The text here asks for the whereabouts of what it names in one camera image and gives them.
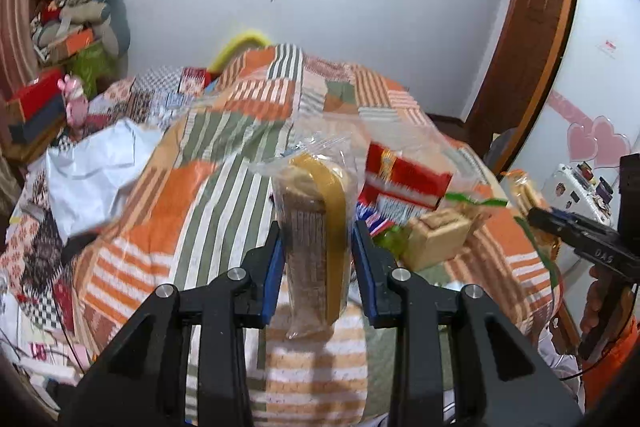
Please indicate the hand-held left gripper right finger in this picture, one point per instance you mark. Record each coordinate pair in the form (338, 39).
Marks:
(361, 267)

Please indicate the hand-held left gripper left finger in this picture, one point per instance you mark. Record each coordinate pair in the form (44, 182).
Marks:
(272, 267)

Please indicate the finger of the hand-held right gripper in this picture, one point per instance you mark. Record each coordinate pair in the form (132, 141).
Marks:
(555, 222)

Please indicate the clear-wrapped biscuit packet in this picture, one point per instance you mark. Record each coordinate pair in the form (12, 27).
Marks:
(522, 192)

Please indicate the clear biscuit packet yellow band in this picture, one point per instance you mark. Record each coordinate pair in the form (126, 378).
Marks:
(310, 227)

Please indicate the clear plastic box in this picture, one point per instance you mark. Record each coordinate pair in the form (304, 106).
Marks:
(415, 142)

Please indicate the person's right forearm orange sleeve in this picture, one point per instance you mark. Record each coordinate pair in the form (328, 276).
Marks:
(617, 367)

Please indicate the person's right hand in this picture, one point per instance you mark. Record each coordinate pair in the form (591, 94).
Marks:
(592, 302)

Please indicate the white stickered case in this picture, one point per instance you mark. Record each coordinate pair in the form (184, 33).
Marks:
(565, 187)

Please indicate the green jelly cup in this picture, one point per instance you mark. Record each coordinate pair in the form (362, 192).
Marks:
(395, 239)

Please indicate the blue snack packet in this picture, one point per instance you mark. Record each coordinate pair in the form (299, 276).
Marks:
(372, 219)

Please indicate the tan cake packet green label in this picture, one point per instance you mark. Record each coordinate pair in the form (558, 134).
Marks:
(437, 234)

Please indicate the pink heart sticker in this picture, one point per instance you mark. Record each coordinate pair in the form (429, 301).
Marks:
(605, 147)

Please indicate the grey chair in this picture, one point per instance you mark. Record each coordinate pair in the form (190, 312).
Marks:
(500, 149)

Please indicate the red snack packet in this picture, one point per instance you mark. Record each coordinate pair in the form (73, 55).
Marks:
(400, 177)

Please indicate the orange green patchwork blanket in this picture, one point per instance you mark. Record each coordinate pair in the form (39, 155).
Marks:
(210, 187)

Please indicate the wooden wardrobe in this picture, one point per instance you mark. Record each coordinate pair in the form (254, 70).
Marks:
(530, 32)

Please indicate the white cloth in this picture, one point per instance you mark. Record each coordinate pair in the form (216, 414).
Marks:
(95, 172)

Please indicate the checkered patchwork sheet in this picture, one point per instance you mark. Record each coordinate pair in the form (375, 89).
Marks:
(150, 92)

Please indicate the white wardrobe door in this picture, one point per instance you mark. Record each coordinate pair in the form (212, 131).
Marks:
(600, 7)

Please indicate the yellow cushion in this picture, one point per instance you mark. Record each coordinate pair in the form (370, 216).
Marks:
(240, 38)

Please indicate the pink plush toy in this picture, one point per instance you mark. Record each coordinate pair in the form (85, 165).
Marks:
(75, 99)

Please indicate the green bag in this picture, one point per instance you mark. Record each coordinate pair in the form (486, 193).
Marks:
(90, 67)

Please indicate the dark blue box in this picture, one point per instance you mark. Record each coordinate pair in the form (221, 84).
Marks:
(37, 124)

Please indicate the grey plush cushion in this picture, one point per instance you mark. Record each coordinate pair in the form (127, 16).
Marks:
(117, 22)

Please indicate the red box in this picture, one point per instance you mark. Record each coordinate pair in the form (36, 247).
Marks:
(37, 94)

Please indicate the orange box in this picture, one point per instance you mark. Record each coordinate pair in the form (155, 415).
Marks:
(75, 42)

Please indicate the pile of folded clothes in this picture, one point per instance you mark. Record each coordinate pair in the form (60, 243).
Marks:
(65, 7)

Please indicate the red striped curtain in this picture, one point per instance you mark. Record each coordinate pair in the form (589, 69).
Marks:
(20, 17)

